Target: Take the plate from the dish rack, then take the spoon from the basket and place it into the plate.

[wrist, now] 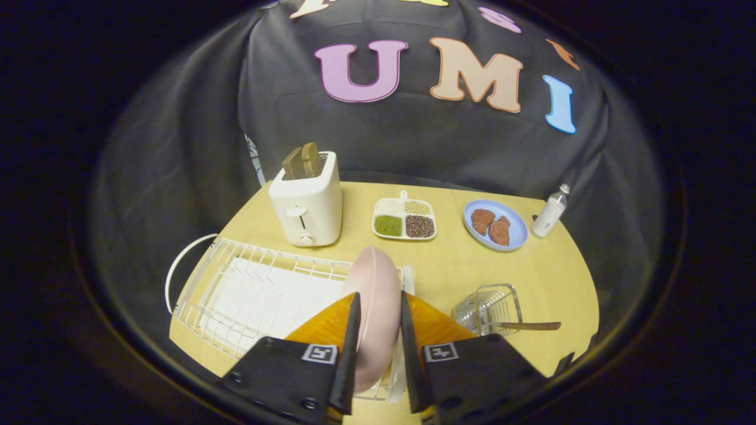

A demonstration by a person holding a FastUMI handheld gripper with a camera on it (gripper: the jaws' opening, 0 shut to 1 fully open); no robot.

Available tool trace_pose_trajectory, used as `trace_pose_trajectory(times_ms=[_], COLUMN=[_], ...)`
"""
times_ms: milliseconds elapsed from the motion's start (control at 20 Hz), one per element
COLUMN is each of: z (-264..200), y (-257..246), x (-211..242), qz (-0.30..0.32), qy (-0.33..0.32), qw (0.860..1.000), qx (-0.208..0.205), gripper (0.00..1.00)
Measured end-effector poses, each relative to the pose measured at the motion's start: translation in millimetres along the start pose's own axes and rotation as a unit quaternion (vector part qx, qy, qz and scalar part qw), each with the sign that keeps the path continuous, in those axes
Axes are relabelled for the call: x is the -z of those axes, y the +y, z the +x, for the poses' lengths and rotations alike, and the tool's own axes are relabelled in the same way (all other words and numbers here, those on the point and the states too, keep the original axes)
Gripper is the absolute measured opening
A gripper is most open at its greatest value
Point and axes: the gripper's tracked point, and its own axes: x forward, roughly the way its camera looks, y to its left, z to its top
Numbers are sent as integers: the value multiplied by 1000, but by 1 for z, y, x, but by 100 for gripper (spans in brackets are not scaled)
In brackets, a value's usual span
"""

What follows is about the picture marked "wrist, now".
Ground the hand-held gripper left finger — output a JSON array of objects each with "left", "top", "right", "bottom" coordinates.
[{"left": 217, "top": 292, "right": 361, "bottom": 424}]

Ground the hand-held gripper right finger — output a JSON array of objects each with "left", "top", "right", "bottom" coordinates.
[{"left": 401, "top": 290, "right": 547, "bottom": 423}]

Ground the black backdrop cloth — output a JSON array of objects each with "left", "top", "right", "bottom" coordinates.
[{"left": 89, "top": 0, "right": 671, "bottom": 378}]

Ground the white wire dish rack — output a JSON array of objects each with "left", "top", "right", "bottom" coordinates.
[{"left": 165, "top": 234, "right": 415, "bottom": 403}]

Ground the clear wire basket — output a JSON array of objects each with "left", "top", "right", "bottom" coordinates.
[{"left": 452, "top": 283, "right": 523, "bottom": 337}]

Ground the small white bottle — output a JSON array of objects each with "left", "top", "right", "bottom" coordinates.
[{"left": 532, "top": 184, "right": 571, "bottom": 238}]

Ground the brown meat piece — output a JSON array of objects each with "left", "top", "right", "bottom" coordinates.
[
  {"left": 471, "top": 208, "right": 496, "bottom": 236},
  {"left": 488, "top": 215, "right": 511, "bottom": 247}
]

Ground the pink plate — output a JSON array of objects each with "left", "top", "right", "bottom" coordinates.
[{"left": 341, "top": 246, "right": 403, "bottom": 394}]

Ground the brown toast slice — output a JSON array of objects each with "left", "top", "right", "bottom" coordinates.
[
  {"left": 301, "top": 142, "right": 323, "bottom": 178},
  {"left": 282, "top": 147, "right": 305, "bottom": 180}
]

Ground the white toaster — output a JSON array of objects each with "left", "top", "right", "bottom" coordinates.
[{"left": 268, "top": 151, "right": 343, "bottom": 247}]

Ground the blue plate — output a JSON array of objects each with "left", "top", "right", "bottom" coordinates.
[{"left": 463, "top": 199, "right": 529, "bottom": 252}]

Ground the white divided tray with beans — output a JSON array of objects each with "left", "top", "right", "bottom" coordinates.
[{"left": 372, "top": 190, "right": 438, "bottom": 241}]

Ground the wooden spoon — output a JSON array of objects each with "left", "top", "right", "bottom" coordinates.
[{"left": 494, "top": 321, "right": 562, "bottom": 331}]

